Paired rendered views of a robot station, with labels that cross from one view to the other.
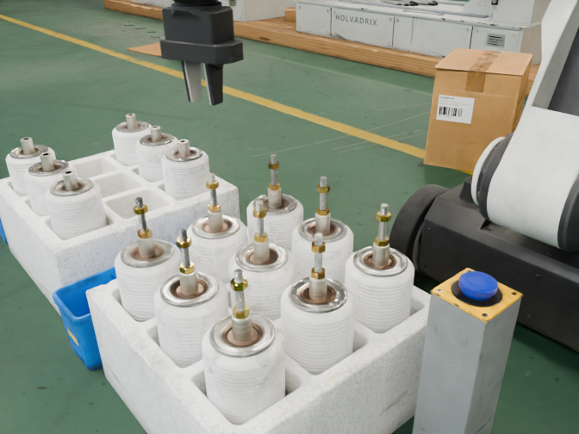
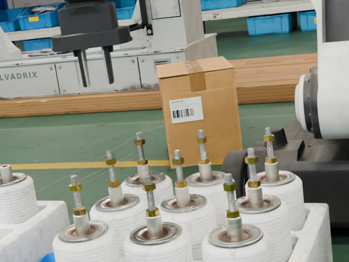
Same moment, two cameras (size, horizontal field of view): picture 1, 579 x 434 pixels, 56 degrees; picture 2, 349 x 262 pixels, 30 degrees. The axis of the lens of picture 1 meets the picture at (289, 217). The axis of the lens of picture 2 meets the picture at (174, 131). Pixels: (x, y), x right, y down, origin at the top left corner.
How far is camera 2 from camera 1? 0.54 m
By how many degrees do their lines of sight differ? 30
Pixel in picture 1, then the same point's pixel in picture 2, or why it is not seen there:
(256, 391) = not seen: outside the picture
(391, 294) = (296, 195)
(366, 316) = not seen: hidden behind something
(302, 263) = not seen: hidden behind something
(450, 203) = (263, 152)
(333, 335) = (285, 227)
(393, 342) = (314, 230)
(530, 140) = (332, 65)
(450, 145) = (190, 144)
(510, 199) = (336, 108)
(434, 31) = (101, 69)
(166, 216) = (21, 238)
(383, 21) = (44, 71)
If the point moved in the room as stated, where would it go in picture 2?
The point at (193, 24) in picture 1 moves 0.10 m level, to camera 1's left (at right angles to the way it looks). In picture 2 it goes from (93, 16) to (29, 26)
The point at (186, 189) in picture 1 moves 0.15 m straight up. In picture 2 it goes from (23, 211) to (8, 138)
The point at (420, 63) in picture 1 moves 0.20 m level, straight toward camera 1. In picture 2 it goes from (97, 101) to (104, 107)
